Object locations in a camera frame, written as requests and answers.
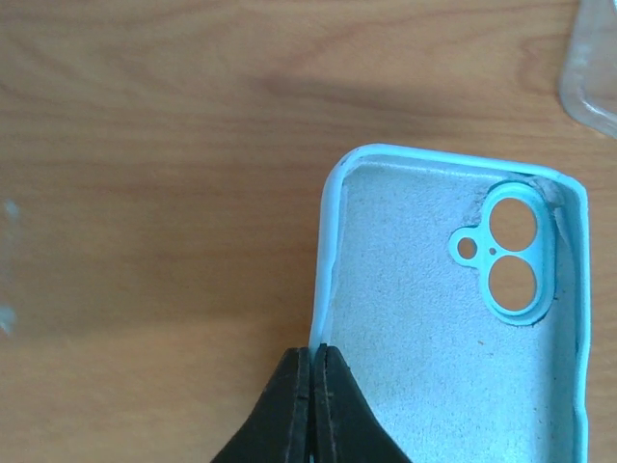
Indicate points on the clear case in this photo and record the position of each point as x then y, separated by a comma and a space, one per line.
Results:
587, 87

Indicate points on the light blue phone case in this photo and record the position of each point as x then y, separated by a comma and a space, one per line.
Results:
458, 291

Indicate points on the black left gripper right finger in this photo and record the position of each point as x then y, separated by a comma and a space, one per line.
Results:
344, 429

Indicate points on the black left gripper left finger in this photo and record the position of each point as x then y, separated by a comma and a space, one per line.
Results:
277, 429

